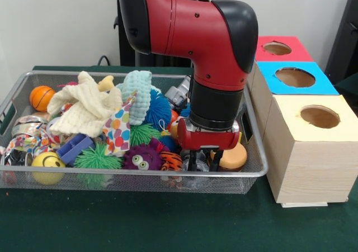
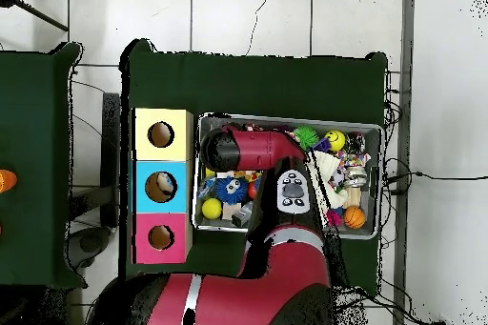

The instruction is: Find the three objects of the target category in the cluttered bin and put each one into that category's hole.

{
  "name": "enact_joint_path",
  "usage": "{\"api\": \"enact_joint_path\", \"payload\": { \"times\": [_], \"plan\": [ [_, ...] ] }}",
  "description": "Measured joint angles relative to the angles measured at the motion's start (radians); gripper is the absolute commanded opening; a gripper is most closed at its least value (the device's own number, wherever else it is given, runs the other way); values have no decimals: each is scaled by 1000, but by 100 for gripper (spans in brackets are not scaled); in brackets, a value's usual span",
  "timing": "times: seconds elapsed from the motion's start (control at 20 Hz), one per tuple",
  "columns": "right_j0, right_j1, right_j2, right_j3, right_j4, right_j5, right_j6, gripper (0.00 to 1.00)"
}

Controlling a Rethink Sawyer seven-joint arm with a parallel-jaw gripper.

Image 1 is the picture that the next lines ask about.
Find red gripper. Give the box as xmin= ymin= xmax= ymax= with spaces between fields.
xmin=177 ymin=118 xmax=240 ymax=172

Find clear mesh bin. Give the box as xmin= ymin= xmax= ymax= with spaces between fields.
xmin=0 ymin=70 xmax=269 ymax=195

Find wooden box with three holes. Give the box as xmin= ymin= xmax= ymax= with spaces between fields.
xmin=247 ymin=36 xmax=358 ymax=208

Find brown plush toy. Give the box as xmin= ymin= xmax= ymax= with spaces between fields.
xmin=169 ymin=118 xmax=181 ymax=140

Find purple spiky ball with eyes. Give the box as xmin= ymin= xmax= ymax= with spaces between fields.
xmin=123 ymin=142 xmax=164 ymax=172

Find polka dot cloth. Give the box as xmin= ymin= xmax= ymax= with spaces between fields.
xmin=104 ymin=93 xmax=136 ymax=158

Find mint green knitted cloth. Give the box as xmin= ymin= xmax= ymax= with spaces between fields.
xmin=116 ymin=70 xmax=153 ymax=126

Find green spiky ball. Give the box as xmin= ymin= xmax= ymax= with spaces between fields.
xmin=74 ymin=142 xmax=125 ymax=187

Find cream knitted cloth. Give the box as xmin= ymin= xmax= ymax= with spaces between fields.
xmin=46 ymin=71 xmax=124 ymax=139

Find yellow smiley ball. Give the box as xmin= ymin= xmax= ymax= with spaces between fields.
xmin=32 ymin=152 xmax=67 ymax=186

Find small orange basketball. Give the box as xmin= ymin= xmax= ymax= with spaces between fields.
xmin=29 ymin=85 xmax=56 ymax=112

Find black chair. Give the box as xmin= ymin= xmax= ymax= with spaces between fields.
xmin=324 ymin=0 xmax=358 ymax=86

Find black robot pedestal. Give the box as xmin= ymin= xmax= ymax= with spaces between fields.
xmin=108 ymin=0 xmax=225 ymax=68

